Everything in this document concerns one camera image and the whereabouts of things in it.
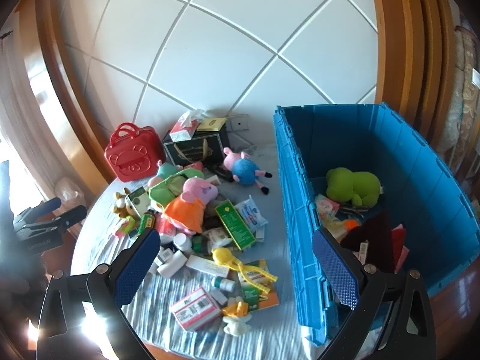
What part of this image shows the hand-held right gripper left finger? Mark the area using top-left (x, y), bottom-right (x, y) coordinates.
top-left (35, 228), bottom-right (162, 360)

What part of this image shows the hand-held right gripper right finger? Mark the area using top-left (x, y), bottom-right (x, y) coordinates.
top-left (312, 228), bottom-right (438, 360)

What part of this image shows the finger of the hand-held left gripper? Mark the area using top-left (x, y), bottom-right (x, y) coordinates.
top-left (25, 205), bottom-right (88, 234)
top-left (22, 196), bottom-right (63, 222)

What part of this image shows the wide white pill bottle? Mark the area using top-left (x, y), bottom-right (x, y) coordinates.
top-left (172, 232), bottom-right (194, 254)

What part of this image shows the green bordered box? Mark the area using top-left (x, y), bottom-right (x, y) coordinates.
top-left (238, 259), bottom-right (280, 310)

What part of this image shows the yellow plastic clamp toy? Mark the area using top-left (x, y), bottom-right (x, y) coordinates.
top-left (211, 247), bottom-right (280, 295)

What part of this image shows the blue plastic storage crate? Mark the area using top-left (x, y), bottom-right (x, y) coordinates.
top-left (273, 102), bottom-right (480, 346)

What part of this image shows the clear plastic bag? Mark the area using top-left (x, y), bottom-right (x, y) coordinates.
top-left (54, 178), bottom-right (81, 201)

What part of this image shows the slim white bottle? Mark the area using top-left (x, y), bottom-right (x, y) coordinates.
top-left (157, 250), bottom-right (188, 276)

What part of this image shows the small pink yellow box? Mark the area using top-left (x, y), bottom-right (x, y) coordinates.
top-left (114, 215), bottom-right (137, 239)

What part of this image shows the dark maroon cloth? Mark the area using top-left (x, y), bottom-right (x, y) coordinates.
top-left (341, 210), bottom-right (398, 274)

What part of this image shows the brown bear plush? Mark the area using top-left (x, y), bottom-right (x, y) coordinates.
top-left (113, 187), bottom-right (137, 220)

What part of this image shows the pink packet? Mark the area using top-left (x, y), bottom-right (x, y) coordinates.
top-left (317, 194), bottom-right (340, 218)

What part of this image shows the long white medicine box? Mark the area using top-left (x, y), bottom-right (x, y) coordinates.
top-left (185, 254), bottom-right (222, 275)

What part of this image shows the green white carton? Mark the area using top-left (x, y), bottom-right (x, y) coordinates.
top-left (125, 187), bottom-right (151, 218)

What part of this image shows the pink white medicine box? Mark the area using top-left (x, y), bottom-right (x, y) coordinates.
top-left (169, 286), bottom-right (223, 332)

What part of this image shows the red cloth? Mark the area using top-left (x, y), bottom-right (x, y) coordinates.
top-left (392, 223), bottom-right (409, 271)

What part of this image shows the light blue striped cloth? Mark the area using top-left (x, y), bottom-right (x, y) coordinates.
top-left (70, 142), bottom-right (312, 353)

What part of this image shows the pig plush orange dress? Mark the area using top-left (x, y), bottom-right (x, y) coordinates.
top-left (163, 177), bottom-right (220, 234)

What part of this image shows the red toy suitcase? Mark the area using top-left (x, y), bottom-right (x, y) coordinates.
top-left (104, 122), bottom-right (167, 183)

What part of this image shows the white plush green hood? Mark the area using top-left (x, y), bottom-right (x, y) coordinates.
top-left (148, 169), bottom-right (205, 211)

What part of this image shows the green plush toy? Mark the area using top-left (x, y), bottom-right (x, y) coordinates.
top-left (325, 168), bottom-right (382, 208)

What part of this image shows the brown white snack packet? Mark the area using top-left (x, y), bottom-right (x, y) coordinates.
top-left (202, 229), bottom-right (233, 250)

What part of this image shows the small bottle green cap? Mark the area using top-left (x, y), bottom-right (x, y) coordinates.
top-left (210, 275), bottom-right (237, 293)

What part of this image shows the blue white wipes pack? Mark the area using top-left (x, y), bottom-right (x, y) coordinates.
top-left (234, 195), bottom-right (269, 233)

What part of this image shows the pig plush teal shirt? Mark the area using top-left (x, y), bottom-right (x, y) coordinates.
top-left (147, 160), bottom-right (203, 190)

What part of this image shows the long green box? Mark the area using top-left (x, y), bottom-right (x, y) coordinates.
top-left (214, 199), bottom-right (257, 252)

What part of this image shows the white duck toy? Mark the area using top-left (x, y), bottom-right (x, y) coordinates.
top-left (223, 313), bottom-right (253, 336)

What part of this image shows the black gift bag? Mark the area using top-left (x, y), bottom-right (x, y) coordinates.
top-left (163, 135), bottom-right (223, 169)

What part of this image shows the pig plush blue shirt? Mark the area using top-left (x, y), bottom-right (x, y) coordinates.
top-left (223, 147), bottom-right (274, 196)

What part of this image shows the red white tissue box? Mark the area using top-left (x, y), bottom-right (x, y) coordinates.
top-left (169, 109), bottom-right (205, 142)

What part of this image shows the gold flat box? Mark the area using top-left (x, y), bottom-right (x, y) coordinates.
top-left (197, 117), bottom-right (228, 133)

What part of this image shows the floral patterned roll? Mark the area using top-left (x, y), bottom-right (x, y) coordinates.
top-left (442, 26), bottom-right (480, 177)

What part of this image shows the white wall socket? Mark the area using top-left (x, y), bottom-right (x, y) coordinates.
top-left (227, 114), bottom-right (250, 132)

